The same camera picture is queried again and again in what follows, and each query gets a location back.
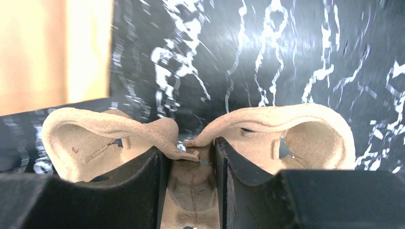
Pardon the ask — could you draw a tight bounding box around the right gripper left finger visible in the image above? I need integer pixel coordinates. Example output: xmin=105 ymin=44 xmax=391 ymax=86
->
xmin=0 ymin=147 xmax=170 ymax=229

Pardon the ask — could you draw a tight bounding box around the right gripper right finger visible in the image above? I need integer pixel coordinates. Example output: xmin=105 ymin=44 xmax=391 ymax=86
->
xmin=210 ymin=137 xmax=405 ymax=229

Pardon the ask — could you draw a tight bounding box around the kraft paper takeout bag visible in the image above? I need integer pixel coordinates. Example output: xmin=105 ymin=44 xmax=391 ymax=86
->
xmin=0 ymin=0 xmax=113 ymax=115

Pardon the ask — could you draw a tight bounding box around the single pulp cup carrier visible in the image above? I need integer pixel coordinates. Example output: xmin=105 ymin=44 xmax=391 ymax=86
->
xmin=42 ymin=104 xmax=355 ymax=229

